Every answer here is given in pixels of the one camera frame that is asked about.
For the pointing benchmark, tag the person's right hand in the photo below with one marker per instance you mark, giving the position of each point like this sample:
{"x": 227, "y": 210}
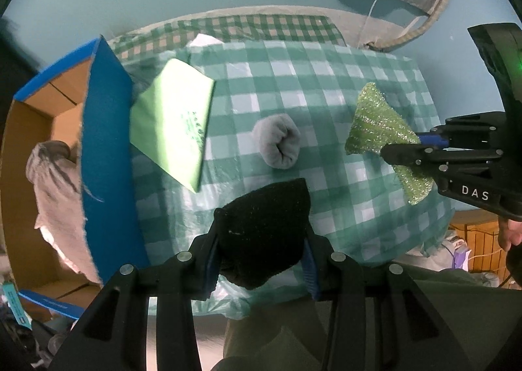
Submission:
{"x": 510, "y": 233}

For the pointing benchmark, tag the teal packet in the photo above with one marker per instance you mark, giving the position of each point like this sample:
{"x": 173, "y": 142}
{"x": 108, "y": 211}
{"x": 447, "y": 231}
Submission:
{"x": 15, "y": 305}

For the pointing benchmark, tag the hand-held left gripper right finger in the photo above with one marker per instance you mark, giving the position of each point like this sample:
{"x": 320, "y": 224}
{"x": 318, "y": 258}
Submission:
{"x": 310, "y": 269}

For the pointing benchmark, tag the white paper sheet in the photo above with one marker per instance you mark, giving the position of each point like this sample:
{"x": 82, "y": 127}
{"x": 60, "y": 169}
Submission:
{"x": 204, "y": 40}

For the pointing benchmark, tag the wooden crate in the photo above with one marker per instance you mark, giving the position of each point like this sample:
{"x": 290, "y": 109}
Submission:
{"x": 483, "y": 236}

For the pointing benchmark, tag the purple and white packet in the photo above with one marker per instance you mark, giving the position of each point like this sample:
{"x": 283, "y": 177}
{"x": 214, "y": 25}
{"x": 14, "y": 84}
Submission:
{"x": 460, "y": 252}

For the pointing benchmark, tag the small-check green cloth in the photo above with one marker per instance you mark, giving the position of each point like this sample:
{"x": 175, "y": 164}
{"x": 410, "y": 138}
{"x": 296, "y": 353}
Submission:
{"x": 261, "y": 26}

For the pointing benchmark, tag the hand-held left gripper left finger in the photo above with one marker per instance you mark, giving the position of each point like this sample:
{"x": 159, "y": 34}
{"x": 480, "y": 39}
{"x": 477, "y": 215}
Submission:
{"x": 210, "y": 261}

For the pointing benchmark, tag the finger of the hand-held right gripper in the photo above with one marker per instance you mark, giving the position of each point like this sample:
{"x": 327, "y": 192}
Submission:
{"x": 432, "y": 138}
{"x": 412, "y": 155}

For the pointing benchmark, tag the long grey cloth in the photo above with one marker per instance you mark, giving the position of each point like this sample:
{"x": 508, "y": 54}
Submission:
{"x": 57, "y": 187}

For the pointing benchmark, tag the grey sock ball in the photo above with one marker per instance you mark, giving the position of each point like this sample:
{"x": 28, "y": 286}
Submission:
{"x": 275, "y": 142}

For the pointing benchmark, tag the black sock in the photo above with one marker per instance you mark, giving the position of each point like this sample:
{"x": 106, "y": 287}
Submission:
{"x": 261, "y": 228}

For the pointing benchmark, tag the large-check green plastic tablecloth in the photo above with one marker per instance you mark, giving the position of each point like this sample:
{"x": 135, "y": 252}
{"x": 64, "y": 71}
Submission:
{"x": 318, "y": 85}

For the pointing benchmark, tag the blue-rimmed cardboard box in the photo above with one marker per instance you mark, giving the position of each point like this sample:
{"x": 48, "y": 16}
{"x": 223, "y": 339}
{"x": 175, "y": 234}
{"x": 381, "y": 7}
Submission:
{"x": 108, "y": 159}

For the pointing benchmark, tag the glittery green cloth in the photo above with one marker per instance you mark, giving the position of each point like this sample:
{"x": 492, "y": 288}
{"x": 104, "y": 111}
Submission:
{"x": 371, "y": 126}

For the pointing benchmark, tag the light green packet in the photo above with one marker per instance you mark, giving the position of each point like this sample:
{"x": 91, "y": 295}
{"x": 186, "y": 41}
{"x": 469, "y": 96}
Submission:
{"x": 171, "y": 118}

